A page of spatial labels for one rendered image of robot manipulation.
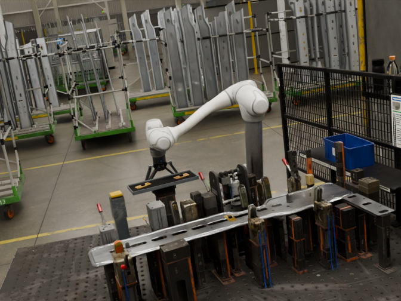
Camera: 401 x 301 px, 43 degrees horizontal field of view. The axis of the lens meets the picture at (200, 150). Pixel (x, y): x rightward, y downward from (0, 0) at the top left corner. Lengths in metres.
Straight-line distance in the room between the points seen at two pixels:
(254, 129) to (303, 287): 0.91
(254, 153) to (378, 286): 0.99
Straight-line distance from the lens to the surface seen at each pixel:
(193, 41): 9.40
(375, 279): 2.63
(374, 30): 5.20
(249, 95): 2.82
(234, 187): 2.79
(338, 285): 2.58
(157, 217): 2.60
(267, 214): 2.61
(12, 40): 9.98
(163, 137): 2.70
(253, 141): 2.94
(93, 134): 8.63
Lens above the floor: 2.03
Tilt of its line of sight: 15 degrees down
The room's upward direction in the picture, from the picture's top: 8 degrees counter-clockwise
